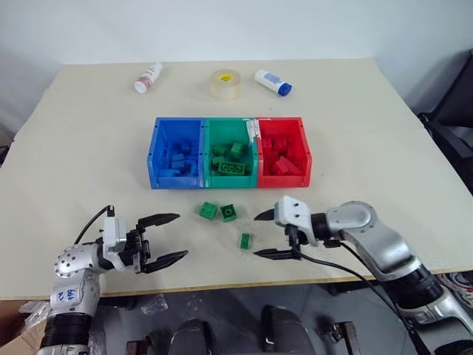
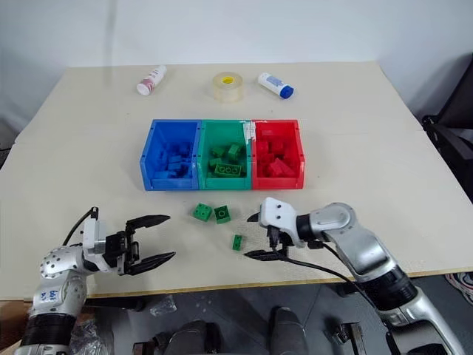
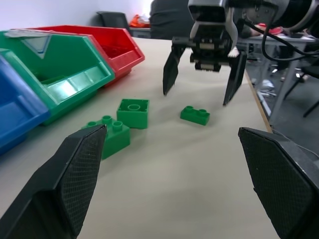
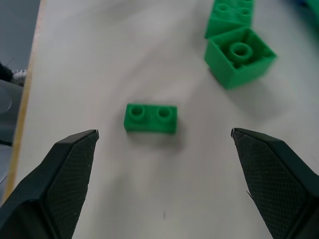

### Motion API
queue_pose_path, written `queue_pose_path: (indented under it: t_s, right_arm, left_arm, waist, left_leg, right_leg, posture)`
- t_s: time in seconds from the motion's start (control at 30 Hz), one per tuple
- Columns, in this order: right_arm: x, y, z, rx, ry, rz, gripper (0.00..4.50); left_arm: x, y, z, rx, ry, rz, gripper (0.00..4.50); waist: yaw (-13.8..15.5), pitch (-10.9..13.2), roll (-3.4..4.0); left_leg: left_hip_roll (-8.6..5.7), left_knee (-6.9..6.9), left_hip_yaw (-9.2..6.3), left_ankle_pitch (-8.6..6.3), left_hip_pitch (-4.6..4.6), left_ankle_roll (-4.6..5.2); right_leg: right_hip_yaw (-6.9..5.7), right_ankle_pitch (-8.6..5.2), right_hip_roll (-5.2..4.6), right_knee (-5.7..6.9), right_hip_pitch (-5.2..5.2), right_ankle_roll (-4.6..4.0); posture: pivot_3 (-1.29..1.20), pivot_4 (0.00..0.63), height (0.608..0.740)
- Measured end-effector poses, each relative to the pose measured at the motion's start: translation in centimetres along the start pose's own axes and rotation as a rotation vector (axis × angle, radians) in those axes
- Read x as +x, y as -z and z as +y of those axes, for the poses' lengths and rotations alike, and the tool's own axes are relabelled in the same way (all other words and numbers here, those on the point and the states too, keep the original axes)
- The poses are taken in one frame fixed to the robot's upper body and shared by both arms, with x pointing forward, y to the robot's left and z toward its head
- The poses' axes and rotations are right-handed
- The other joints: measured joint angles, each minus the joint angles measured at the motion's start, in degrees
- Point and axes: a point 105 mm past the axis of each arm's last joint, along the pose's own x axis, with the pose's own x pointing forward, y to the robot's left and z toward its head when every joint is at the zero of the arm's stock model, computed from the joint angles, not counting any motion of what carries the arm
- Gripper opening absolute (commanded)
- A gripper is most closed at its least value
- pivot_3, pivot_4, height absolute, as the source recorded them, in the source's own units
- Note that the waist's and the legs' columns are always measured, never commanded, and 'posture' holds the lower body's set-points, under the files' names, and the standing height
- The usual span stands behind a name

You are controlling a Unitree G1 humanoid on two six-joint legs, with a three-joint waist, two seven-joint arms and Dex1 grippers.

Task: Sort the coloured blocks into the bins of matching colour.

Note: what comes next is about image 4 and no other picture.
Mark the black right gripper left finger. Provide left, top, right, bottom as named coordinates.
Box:
left=0, top=129, right=100, bottom=239

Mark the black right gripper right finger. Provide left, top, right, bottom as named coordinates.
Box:
left=231, top=127, right=319, bottom=239

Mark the black and white shoe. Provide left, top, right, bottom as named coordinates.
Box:
left=0, top=62, right=27, bottom=87

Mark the small flat green block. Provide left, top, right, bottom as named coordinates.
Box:
left=123, top=103, right=178, bottom=135

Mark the square green hollow block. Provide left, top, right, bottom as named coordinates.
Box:
left=204, top=26, right=277, bottom=90

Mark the long green studded block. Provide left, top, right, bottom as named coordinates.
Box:
left=204, top=0, right=255, bottom=39

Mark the green bin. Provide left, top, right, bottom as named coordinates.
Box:
left=304, top=0, right=319, bottom=16

